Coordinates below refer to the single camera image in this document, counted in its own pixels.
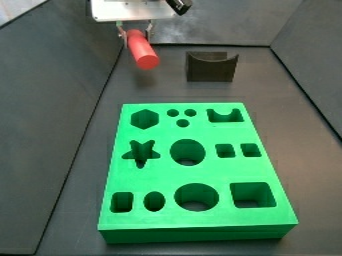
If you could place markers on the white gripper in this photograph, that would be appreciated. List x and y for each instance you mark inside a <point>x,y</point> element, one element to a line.
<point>132,10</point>

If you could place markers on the red oval cylinder peg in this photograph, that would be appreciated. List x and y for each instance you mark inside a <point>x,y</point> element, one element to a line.
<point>144,53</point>

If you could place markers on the black curved fixture stand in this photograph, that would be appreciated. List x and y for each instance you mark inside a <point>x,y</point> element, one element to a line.
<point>209,66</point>

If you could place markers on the green shape sorter block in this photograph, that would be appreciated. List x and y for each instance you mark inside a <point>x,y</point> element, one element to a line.
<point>190,177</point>

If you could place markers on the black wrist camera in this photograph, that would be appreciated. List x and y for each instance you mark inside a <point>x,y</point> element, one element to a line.
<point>180,6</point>

